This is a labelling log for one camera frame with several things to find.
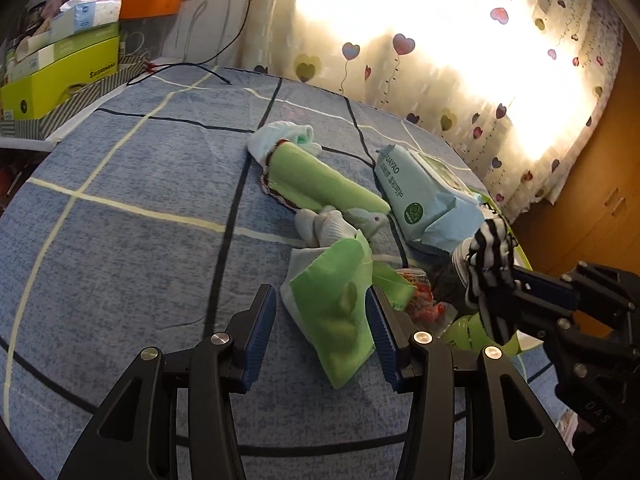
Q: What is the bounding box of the heart-print curtain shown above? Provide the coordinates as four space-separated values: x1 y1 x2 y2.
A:
240 0 626 221

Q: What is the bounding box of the green sock with animal print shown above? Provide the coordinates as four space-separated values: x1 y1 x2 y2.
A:
259 139 392 238

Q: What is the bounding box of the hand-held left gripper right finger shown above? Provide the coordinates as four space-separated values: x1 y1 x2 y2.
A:
366 284 583 480

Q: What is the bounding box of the wooden wardrobe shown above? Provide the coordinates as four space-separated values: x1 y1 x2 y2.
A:
510 25 640 341

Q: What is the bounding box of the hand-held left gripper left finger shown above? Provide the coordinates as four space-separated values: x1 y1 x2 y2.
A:
57 284 278 480

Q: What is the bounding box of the red snack wrapper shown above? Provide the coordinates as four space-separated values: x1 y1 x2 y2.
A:
397 267 451 333

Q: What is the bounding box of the striped shallow box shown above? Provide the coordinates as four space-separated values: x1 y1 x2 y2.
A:
0 62 151 138

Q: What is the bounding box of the green cloth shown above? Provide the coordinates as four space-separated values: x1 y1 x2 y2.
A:
280 230 416 390

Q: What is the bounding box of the lime-green box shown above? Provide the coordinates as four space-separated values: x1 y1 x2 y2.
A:
467 190 546 358

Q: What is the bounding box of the green cardboard box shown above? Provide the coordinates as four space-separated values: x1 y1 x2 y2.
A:
0 35 121 121

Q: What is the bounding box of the orange tray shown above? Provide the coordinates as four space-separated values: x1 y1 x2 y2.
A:
120 0 185 20

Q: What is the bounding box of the black cable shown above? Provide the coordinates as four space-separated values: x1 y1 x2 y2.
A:
126 0 253 87

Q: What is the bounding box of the tissue box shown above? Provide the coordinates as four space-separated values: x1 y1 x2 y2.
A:
50 0 122 41

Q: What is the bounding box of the wet wipes pack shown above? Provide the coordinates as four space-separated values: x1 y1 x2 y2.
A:
374 144 483 253

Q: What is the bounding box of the blue checked bedsheet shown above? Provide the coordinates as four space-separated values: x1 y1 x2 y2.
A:
0 65 576 480

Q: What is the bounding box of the white green carton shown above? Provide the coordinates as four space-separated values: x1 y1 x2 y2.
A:
5 25 121 83

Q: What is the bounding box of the light blue white sock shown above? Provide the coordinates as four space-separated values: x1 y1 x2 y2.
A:
247 121 323 161

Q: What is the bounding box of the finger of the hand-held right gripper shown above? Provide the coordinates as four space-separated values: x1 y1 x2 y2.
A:
477 290 573 344
511 265 582 314

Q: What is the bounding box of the large black white striped sock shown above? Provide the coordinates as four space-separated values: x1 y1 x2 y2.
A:
462 216 517 307

